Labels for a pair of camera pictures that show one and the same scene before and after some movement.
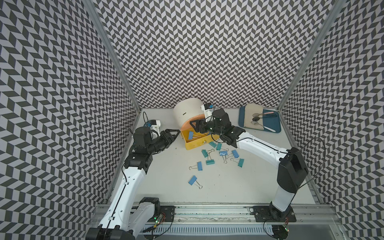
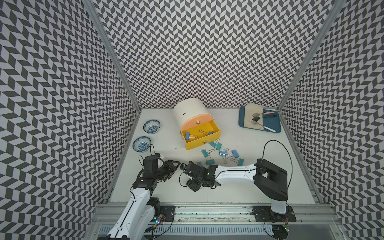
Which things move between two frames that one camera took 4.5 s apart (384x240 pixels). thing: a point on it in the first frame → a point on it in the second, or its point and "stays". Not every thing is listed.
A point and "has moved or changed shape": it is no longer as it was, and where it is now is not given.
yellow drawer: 193,138 stays
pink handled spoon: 257,114 stays
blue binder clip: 223,153 stays
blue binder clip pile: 192,136 has moved or changed shape
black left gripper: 168,141 → 170,167
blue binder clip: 235,154 stays
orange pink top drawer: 187,125 stays
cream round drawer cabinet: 186,110 stays
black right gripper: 197,125 → 191,184
